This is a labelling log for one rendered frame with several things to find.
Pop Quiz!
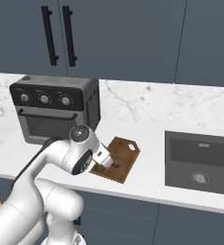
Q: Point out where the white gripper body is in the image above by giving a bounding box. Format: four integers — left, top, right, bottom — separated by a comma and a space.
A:
99, 153, 116, 169

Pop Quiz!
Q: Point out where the brown wooden cutting board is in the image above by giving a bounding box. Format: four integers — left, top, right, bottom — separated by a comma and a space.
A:
89, 136, 141, 185

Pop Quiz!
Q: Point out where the blue-grey drawer front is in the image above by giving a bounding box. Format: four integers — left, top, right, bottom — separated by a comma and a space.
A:
73, 189, 161, 245

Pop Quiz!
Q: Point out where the toaster oven glass door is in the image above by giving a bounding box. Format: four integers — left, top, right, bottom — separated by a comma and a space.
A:
16, 106, 83, 144

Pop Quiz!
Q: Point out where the silver toaster oven knob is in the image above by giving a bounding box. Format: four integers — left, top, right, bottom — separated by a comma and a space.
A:
20, 93, 31, 103
60, 96, 71, 107
39, 94, 51, 105

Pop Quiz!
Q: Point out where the black toaster oven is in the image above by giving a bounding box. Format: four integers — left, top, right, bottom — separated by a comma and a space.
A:
9, 75, 101, 145

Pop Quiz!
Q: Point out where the dark grey sink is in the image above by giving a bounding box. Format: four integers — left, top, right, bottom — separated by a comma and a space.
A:
164, 129, 224, 196

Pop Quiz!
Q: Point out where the silver sink drain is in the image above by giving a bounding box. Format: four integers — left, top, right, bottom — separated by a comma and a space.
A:
191, 171, 212, 185

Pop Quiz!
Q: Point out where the blue-grey base cupboard door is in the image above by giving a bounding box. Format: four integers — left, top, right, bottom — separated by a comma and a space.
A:
152, 204, 224, 245
0, 175, 15, 205

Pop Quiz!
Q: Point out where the black toaster oven door handle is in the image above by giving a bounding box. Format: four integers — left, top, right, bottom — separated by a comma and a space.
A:
17, 108, 78, 122

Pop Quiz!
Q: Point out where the blue-grey wall cupboard door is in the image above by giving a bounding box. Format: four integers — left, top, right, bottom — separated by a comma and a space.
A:
57, 0, 188, 84
174, 0, 224, 88
0, 0, 68, 78

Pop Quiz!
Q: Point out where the black cupboard bar handle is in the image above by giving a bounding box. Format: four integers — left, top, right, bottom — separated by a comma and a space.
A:
61, 5, 78, 68
40, 5, 59, 67

